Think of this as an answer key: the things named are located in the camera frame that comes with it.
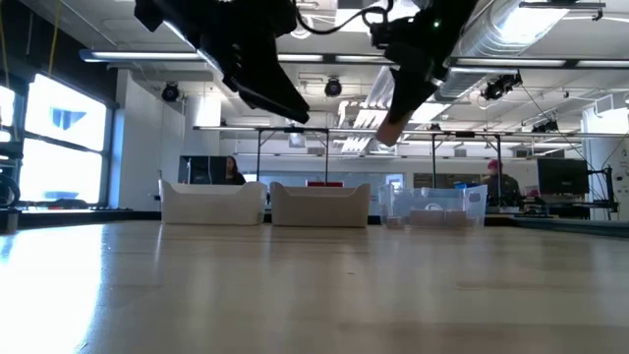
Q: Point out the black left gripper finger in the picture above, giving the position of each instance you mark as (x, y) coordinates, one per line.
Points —
(287, 93)
(275, 110)

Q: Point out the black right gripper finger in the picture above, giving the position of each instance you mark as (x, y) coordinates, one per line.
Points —
(420, 91)
(403, 96)

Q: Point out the white plastic bin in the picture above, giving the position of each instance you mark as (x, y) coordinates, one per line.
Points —
(211, 206)

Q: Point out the person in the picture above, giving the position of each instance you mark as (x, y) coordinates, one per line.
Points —
(235, 173)
(506, 189)

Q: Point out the clear plastic bin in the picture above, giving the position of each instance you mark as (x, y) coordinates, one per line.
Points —
(472, 201)

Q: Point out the blue object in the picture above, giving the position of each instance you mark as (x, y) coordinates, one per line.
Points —
(464, 186)

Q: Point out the grey plastic bin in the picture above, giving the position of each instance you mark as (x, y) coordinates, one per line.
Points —
(319, 206)

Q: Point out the black workbench frame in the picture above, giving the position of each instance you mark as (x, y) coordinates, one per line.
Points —
(609, 192)

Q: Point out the narrow bright window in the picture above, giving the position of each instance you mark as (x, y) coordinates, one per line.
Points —
(7, 115)

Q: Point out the black aluminium table frame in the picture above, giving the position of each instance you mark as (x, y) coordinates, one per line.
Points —
(74, 218)

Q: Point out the small black ceiling device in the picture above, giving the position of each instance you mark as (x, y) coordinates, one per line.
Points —
(545, 126)

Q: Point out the black ceiling camera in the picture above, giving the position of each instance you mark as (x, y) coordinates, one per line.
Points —
(333, 87)
(169, 92)

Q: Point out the long ceiling tube light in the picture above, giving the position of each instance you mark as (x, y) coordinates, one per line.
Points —
(123, 55)
(540, 63)

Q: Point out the red knit hat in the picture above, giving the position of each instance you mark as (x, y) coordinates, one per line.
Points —
(494, 163)

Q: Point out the black monitor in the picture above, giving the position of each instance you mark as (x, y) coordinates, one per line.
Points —
(562, 176)
(201, 170)

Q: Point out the black round equipment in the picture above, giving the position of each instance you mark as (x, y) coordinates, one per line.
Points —
(7, 189)

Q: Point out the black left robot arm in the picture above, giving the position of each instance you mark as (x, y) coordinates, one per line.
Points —
(167, 15)

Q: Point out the black ceiling device cluster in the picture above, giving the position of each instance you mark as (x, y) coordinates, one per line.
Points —
(501, 86)

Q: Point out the bright ceiling panel light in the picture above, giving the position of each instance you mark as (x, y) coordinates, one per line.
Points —
(535, 24)

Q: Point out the large bright window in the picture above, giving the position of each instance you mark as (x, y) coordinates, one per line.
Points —
(64, 142)

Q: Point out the pinkish natural wood cube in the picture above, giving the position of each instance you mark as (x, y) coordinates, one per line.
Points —
(459, 219)

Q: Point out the silver ventilation duct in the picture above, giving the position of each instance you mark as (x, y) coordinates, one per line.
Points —
(486, 44)

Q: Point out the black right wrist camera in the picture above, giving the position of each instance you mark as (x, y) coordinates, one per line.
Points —
(381, 34)

